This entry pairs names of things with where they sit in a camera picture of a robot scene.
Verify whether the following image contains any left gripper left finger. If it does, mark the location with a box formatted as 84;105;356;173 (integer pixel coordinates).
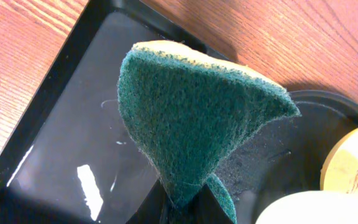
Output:
126;180;170;224

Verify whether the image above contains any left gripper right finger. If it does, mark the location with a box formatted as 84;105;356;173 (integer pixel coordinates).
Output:
191;184;233;224

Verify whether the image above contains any rectangular black tray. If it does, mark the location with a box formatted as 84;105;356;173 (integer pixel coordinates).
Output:
0;1;220;223

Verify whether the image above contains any green yellow sponge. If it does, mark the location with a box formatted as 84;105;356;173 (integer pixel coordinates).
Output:
117;40;300;223

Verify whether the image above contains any yellow plate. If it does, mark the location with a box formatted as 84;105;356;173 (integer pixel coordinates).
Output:
319;128;358;195

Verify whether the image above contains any light green plate front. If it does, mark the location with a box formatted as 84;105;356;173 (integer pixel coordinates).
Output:
256;191;358;224

